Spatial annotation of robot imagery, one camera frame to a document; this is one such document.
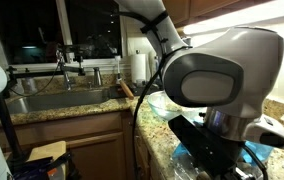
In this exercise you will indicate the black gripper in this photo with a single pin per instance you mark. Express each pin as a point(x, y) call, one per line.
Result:
point(215, 155)

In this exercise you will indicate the blue plastic potato bag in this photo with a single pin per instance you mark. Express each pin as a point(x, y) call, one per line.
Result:
point(251, 163)

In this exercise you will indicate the glass bowl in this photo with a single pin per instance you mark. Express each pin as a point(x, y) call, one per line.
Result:
point(165, 108)

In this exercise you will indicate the wooden lower cabinet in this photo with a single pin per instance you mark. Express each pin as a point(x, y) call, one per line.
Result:
point(101, 145)

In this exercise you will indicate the wooden cabinet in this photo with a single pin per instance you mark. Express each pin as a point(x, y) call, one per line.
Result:
point(185, 12)
point(101, 145)

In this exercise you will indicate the paper towel roll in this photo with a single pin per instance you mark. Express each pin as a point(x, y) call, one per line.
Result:
point(138, 66)

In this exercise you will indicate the steel soap dispenser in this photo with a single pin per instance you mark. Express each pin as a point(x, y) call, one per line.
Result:
point(97, 81)

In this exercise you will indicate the under-cabinet light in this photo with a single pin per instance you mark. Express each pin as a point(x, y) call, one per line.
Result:
point(269, 10)

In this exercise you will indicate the wooden upper cabinet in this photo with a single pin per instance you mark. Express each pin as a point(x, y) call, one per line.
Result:
point(185, 12)

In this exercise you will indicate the cardboard box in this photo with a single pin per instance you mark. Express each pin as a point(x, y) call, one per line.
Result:
point(53, 150)

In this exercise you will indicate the kitchen faucet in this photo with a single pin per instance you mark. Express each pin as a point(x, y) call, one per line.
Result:
point(62, 66)

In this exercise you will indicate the stainless steel sink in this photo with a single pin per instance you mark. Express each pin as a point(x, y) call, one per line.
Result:
point(56, 101)

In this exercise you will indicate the wooden handled brush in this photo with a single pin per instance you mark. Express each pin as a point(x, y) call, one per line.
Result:
point(119, 80)

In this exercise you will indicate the black camera stand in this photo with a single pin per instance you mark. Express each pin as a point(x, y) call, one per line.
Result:
point(18, 155)

